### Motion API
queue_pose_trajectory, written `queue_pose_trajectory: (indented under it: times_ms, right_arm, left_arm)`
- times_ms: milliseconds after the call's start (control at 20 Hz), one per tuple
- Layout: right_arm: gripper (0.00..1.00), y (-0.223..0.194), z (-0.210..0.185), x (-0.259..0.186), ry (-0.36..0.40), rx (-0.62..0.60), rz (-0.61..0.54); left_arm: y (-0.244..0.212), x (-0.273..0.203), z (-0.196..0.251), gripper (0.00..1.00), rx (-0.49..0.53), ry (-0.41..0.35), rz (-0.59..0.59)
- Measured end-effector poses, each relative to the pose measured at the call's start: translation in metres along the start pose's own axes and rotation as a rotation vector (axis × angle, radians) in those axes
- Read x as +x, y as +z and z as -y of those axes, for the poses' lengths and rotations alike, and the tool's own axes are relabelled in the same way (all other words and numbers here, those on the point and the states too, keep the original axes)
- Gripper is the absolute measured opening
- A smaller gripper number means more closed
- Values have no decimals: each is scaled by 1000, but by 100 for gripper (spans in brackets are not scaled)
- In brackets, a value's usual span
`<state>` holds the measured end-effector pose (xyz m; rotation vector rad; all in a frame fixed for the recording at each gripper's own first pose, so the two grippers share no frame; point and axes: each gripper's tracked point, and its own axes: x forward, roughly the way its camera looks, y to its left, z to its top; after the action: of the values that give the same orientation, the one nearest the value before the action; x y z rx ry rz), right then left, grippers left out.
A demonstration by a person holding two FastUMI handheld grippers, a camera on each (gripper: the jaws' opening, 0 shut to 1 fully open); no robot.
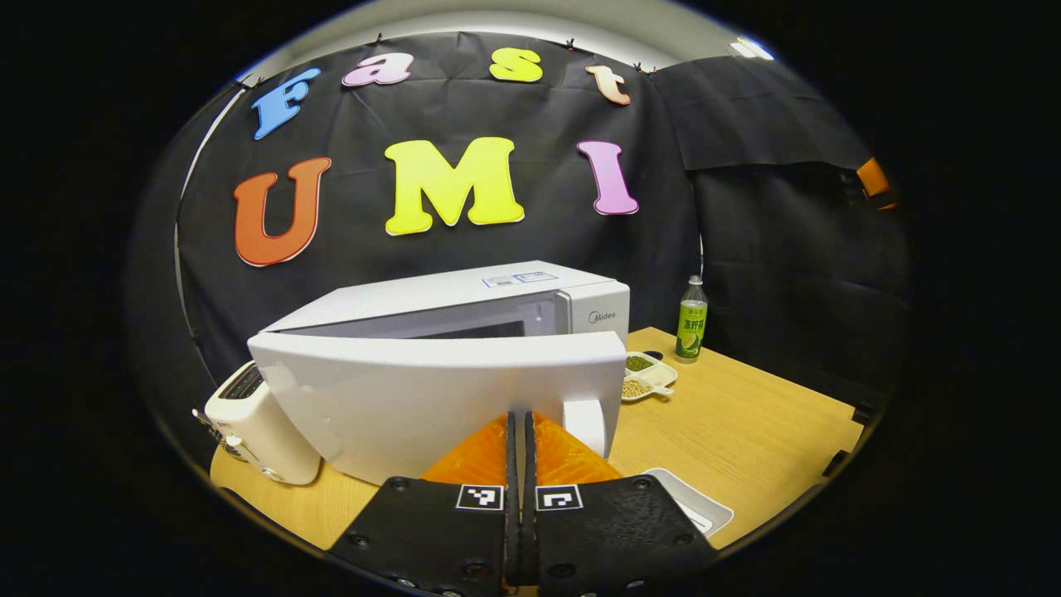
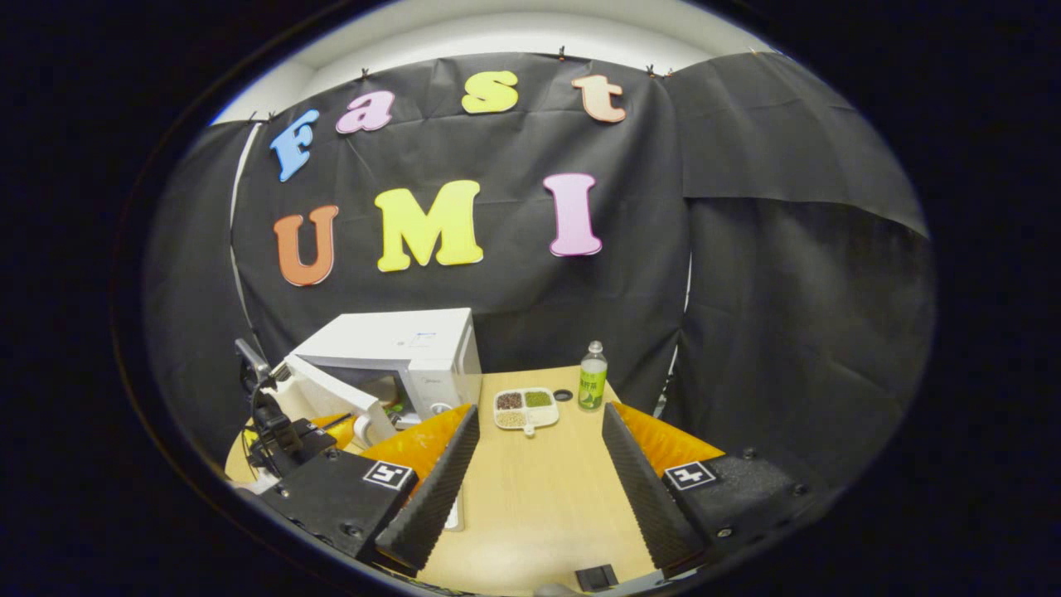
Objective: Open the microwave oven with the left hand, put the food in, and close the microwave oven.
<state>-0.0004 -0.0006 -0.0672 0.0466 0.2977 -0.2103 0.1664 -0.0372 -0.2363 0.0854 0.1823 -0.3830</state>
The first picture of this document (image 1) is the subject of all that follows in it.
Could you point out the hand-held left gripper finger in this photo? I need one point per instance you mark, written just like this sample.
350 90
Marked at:
511 514
529 514

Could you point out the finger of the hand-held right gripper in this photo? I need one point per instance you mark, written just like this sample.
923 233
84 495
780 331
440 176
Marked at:
872 176

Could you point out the white microwave oven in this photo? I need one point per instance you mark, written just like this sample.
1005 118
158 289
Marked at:
414 398

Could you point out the white rectangular tray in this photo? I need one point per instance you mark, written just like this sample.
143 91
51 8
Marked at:
696 502

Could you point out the small ceiling light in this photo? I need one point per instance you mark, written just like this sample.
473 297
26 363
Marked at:
750 48

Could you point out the white sectioned dish of beans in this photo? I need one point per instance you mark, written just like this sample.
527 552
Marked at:
655 375

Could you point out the green drink bottle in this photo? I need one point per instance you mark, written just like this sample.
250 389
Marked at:
690 332

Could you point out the white toaster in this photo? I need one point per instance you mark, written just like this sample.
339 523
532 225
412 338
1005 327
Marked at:
265 431

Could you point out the black backdrop cloth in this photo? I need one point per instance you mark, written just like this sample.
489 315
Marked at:
356 249

